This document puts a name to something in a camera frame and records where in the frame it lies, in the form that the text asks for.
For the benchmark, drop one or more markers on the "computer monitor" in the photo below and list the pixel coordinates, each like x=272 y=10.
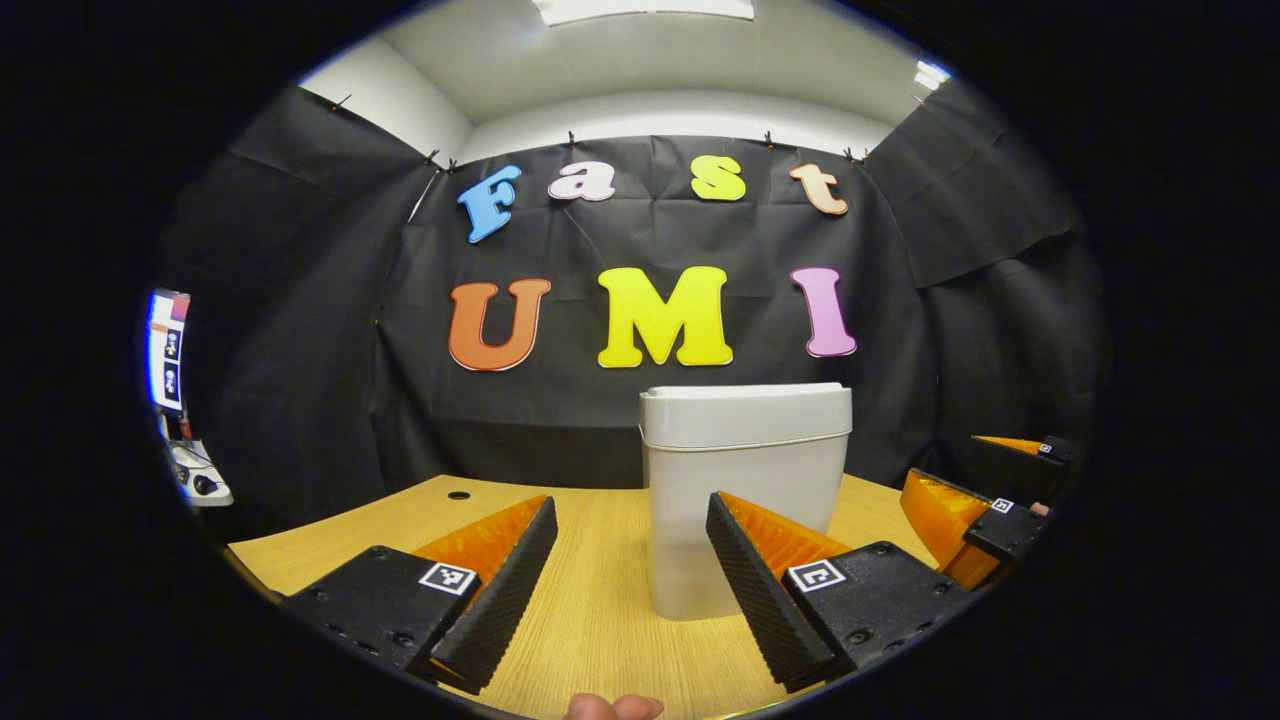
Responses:
x=168 y=350

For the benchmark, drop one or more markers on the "black computer mouse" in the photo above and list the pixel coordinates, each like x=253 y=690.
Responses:
x=205 y=485

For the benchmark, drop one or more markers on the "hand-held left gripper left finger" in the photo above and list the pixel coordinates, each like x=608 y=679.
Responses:
x=500 y=600

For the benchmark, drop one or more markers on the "ceiling light panel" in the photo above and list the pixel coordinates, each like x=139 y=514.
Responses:
x=930 y=75
x=645 y=10

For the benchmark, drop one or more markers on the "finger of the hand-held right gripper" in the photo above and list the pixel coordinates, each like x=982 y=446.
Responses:
x=940 y=520
x=1010 y=468

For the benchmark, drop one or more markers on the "wooden desktop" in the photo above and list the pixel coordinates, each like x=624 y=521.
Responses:
x=600 y=600

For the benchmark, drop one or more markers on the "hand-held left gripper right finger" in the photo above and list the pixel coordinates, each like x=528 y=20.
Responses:
x=760 y=600

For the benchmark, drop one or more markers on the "white desktop garbage bin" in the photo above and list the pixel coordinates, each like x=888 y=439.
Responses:
x=745 y=450

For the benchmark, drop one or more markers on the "white side table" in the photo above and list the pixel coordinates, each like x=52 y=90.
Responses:
x=200 y=475

